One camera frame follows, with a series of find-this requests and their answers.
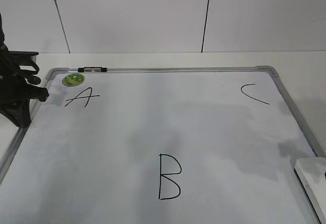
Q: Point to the white whiteboard eraser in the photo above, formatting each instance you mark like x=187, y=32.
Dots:
x=311, y=172

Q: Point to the whiteboard with grey frame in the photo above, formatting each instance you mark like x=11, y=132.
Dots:
x=193, y=145

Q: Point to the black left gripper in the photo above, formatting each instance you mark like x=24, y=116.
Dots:
x=16, y=92

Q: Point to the green round magnet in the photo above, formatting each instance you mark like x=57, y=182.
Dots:
x=72, y=80

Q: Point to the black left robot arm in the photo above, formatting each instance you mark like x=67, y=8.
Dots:
x=8, y=68

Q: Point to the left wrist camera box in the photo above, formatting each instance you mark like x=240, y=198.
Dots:
x=24, y=58

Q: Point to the black silver marker pen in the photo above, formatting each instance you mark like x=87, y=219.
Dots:
x=92, y=69

